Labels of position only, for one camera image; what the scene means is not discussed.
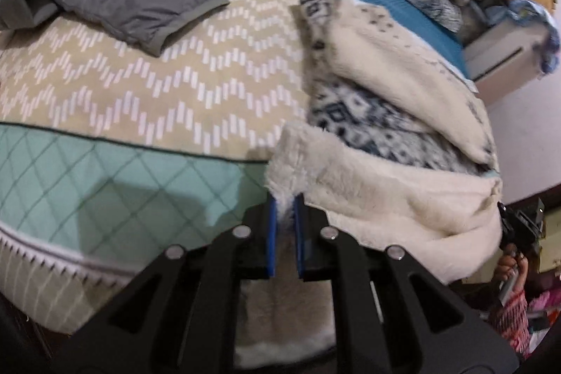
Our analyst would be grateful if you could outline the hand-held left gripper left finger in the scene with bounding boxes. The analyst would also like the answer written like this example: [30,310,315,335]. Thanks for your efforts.
[53,196,281,374]

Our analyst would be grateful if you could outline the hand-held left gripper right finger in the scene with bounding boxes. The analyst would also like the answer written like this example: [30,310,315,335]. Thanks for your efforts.
[295,194,522,374]

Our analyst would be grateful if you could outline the white patterned fleece robe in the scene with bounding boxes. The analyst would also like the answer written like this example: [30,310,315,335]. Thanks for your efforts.
[234,0,505,370]

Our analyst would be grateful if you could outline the person's right hand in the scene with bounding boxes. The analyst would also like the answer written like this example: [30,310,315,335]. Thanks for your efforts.
[495,253,529,289]

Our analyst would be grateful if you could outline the white cabinet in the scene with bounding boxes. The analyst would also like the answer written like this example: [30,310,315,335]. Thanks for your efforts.
[462,21,555,105]

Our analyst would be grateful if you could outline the blue plastic bag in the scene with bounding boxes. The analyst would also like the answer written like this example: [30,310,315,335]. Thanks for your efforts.
[486,0,561,72]

